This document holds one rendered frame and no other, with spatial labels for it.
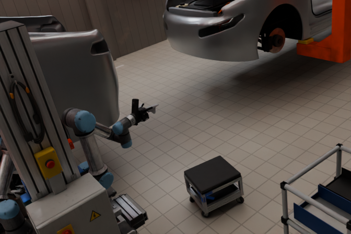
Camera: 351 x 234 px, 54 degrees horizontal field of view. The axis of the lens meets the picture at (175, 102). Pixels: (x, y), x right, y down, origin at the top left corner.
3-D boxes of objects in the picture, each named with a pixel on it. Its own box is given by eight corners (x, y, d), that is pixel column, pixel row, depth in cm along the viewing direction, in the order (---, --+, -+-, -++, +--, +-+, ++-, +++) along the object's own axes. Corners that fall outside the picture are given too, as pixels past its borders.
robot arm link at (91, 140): (102, 177, 226) (78, 104, 202) (117, 184, 217) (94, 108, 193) (88, 188, 218) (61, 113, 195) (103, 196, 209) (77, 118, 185)
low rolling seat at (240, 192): (225, 182, 340) (221, 153, 325) (246, 202, 309) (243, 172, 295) (187, 199, 326) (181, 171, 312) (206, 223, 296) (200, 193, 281)
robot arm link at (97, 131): (50, 120, 202) (108, 142, 239) (61, 124, 195) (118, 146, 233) (58, 102, 205) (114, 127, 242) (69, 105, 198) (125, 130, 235)
